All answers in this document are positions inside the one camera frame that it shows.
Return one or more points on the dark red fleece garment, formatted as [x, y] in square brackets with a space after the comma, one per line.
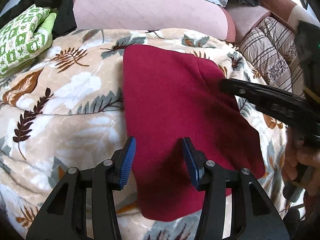
[169, 96]

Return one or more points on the black cloth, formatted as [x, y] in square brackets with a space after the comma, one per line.
[65, 21]

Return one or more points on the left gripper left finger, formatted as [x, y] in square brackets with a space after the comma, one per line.
[85, 194]

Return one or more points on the pink quilted cushion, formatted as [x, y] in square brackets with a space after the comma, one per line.
[199, 15]

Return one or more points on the striped floral quilt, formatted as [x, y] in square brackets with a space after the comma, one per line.
[270, 49]

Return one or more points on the beige leaf-print blanket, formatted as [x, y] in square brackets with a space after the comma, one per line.
[67, 110]

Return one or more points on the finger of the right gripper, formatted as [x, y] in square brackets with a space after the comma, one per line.
[235, 87]

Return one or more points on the green white patterned pillow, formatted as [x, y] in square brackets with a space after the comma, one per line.
[25, 37]

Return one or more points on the person's right hand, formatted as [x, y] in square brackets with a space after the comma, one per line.
[296, 153]

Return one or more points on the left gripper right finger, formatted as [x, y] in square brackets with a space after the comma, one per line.
[254, 216]

